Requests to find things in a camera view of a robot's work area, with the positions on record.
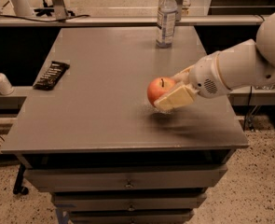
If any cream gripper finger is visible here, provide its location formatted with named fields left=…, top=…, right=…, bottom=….
left=172, top=65, right=193, bottom=84
left=154, top=84, right=198, bottom=111

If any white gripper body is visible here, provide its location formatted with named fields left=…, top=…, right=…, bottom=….
left=189, top=51, right=231, bottom=98

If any red apple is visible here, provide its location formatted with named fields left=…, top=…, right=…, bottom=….
left=147, top=77, right=175, bottom=105

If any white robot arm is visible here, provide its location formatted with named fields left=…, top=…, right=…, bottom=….
left=154, top=13, right=275, bottom=111

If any black rxbar chocolate bar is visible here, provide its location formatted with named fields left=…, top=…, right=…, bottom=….
left=34, top=61, right=70, bottom=91

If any clear plastic water bottle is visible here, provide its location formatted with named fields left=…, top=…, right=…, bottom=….
left=156, top=0, right=178, bottom=48

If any top grey drawer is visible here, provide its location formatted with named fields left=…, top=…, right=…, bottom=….
left=24, top=164, right=227, bottom=192

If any grey drawer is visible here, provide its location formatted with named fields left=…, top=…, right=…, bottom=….
left=24, top=164, right=227, bottom=192
left=70, top=210, right=194, bottom=224
left=52, top=193, right=206, bottom=211

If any middle grey drawer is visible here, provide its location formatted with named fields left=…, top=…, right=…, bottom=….
left=52, top=193, right=206, bottom=211

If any bottom grey drawer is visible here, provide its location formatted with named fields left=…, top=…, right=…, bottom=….
left=70, top=210, right=194, bottom=224

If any white pump dispenser bottle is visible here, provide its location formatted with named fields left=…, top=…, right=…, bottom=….
left=0, top=73, right=14, bottom=95

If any black table leg caster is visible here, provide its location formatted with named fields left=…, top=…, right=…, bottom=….
left=13, top=164, right=29, bottom=195

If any grey metal post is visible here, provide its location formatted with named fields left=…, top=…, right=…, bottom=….
left=52, top=0, right=68, bottom=20

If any black cable on ledge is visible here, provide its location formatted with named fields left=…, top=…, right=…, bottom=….
left=0, top=13, right=90, bottom=23

